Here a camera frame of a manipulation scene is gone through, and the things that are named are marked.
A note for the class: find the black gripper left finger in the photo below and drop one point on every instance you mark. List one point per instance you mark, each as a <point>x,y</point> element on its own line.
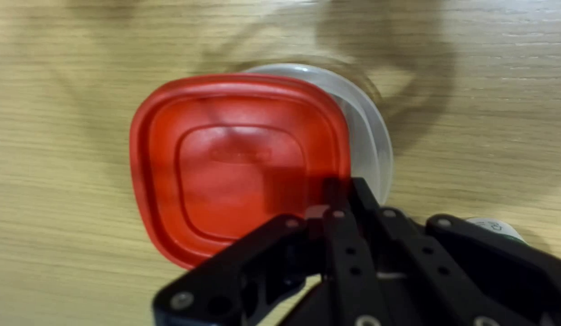
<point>346,265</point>

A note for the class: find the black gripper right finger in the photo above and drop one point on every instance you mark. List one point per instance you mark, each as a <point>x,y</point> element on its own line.
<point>426,265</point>

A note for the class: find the red plastic lid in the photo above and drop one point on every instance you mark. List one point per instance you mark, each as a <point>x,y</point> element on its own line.
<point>232,164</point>

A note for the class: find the clear plastic lunchbox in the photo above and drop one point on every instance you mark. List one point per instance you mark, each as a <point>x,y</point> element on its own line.
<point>368,128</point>

